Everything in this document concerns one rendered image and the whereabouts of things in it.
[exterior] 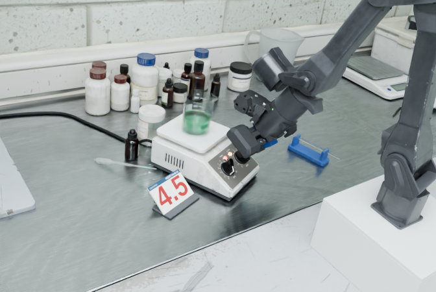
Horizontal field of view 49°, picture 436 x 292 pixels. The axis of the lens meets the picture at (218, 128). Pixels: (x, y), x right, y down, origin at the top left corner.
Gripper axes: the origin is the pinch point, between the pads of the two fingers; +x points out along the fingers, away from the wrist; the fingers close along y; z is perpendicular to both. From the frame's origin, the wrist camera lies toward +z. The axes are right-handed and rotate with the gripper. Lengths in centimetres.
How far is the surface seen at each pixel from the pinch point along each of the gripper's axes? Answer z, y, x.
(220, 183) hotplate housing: -3.2, 9.0, 4.4
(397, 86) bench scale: -5, -78, -3
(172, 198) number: -0.2, 16.9, 9.4
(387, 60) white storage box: 7, -102, 1
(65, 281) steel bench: -3.5, 42.3, 11.5
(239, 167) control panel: -2.1, 2.2, 3.8
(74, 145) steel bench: 24.1, 17.7, 24.7
